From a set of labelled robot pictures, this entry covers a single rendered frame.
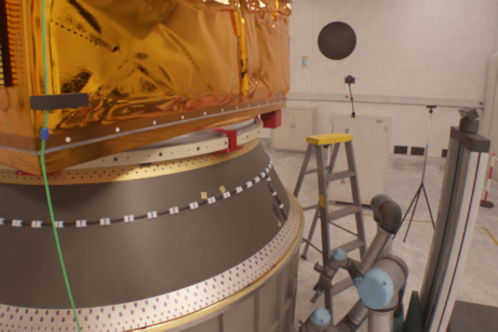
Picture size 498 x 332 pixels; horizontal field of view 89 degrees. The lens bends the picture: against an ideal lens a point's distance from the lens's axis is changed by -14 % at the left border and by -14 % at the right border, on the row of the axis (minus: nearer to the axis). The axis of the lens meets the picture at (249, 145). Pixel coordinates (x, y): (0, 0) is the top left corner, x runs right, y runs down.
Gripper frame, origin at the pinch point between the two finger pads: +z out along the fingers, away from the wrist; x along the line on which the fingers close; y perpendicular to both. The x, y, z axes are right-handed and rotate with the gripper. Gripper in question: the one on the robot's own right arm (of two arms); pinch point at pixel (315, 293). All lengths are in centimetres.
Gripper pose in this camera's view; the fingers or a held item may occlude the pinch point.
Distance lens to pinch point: 188.5
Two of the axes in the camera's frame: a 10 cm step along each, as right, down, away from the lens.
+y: 8.6, 4.5, -2.4
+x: 3.0, -0.7, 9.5
